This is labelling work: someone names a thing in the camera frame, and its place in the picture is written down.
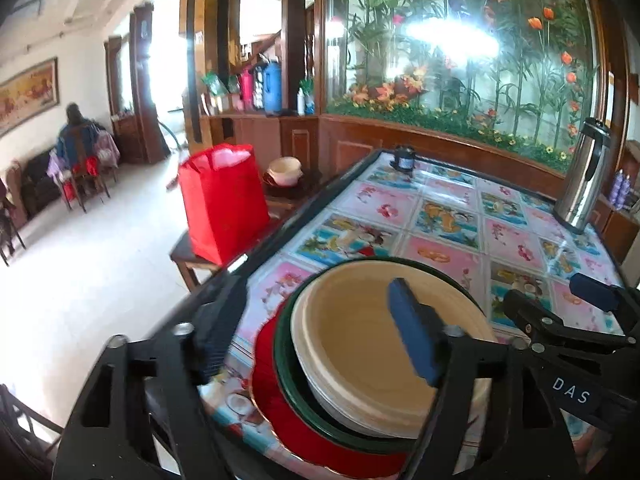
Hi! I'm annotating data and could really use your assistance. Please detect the red scalloped glass plate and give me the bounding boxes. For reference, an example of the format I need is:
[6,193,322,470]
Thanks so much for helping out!
[250,301,413,479]

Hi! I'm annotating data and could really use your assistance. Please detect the dark green plastic bowl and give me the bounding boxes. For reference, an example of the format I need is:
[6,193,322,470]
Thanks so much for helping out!
[272,254,490,453]

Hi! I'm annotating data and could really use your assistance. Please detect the cream ribbed plastic bowl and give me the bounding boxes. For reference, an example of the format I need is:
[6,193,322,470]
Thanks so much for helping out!
[290,260,497,438]

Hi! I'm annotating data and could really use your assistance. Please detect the stacked cream bowls on stool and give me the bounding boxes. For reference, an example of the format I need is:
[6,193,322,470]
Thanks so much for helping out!
[262,156,304,190]

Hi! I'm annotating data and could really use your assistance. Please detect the stainless steel thermos jug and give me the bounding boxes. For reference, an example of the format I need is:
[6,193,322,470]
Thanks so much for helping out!
[552,117,611,234]

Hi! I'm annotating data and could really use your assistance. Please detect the colourful fruit pattern tablecloth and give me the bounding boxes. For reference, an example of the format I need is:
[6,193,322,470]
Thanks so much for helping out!
[201,153,620,479]

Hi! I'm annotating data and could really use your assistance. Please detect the purple bottle right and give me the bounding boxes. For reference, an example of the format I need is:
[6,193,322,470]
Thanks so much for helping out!
[616,174,631,210]

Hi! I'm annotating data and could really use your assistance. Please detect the purple bottle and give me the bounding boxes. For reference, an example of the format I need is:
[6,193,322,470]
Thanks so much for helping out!
[608,169,625,206]
[616,174,631,210]

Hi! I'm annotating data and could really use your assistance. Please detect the purple bottle left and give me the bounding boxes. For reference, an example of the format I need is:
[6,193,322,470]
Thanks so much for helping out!
[608,169,625,206]

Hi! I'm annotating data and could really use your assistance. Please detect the wooden chair under bag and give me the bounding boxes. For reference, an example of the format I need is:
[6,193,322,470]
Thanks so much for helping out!
[169,231,248,292]

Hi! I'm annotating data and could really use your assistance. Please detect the small black electric motor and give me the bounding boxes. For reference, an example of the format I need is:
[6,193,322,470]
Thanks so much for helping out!
[390,145,416,174]

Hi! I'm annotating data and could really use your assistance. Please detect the red gift bag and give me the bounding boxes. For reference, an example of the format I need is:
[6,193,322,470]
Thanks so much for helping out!
[178,143,270,266]

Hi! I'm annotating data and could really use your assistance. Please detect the wooden side stool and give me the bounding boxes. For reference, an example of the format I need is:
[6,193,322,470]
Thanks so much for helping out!
[262,178,322,219]

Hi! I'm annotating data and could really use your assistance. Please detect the seated person in blue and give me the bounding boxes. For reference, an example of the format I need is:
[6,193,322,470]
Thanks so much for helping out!
[55,103,100,177]

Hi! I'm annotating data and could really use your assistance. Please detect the white spray bottle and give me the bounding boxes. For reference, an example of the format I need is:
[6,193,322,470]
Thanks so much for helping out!
[296,89,306,116]

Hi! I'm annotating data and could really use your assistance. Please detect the blue thermos flask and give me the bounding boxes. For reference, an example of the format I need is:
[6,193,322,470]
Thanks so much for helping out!
[262,58,282,115]

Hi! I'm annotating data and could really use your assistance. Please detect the pink thermos flask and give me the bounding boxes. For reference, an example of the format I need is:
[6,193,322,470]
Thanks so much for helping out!
[240,70,254,110]

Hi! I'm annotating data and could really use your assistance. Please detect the framed wall painting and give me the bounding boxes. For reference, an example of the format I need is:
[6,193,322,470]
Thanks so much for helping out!
[0,58,60,136]

